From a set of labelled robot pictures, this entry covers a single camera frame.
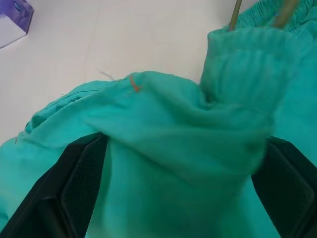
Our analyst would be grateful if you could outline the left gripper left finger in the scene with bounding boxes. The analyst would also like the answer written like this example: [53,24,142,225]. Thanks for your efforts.
[0,132,108,238]

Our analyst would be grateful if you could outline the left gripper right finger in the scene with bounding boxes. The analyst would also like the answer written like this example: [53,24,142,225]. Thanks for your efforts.
[250,135,317,238]

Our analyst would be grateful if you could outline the green shorts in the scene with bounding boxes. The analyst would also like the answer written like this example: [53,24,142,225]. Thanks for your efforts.
[0,0,317,238]

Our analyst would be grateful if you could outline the olive wire hanger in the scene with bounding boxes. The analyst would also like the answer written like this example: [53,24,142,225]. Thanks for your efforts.
[228,0,299,32]

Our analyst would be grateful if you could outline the purple tissue box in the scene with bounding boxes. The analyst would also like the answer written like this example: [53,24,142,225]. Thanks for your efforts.
[0,0,35,50]

